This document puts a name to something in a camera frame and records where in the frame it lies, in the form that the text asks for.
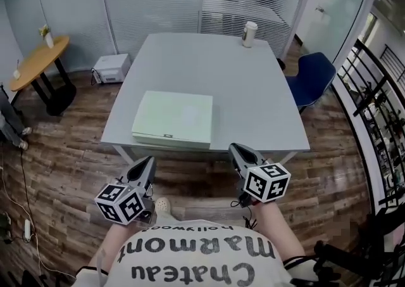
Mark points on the small white cup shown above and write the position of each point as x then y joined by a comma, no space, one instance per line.
16,73

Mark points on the round wooden side table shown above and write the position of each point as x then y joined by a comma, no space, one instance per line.
39,57

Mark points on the black metal railing shelf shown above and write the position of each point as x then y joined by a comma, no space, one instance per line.
376,114

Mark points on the white box appliance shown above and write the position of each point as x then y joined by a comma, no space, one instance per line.
112,68

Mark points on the black metal frame equipment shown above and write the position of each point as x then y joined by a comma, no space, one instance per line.
373,254

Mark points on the blue plastic chair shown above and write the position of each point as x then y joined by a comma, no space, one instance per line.
311,78

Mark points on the pale green laptop item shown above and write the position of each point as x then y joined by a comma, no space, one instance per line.
172,118

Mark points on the white power strip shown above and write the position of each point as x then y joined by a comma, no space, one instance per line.
27,230

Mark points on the person's left forearm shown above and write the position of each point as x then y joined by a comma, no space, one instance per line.
114,235

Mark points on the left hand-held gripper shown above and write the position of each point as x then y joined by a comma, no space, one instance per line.
121,203

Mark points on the person's white printed shirt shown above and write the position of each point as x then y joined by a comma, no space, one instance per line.
190,262

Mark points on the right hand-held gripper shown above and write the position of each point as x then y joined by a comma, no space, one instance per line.
267,182

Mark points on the person's right forearm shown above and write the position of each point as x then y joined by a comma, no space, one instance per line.
275,230

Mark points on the paper coffee cup white lid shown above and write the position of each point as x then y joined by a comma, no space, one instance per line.
249,35

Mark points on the white vase with plant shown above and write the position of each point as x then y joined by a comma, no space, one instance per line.
48,38

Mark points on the person's white clog shoe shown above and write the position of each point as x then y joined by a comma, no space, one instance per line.
163,205

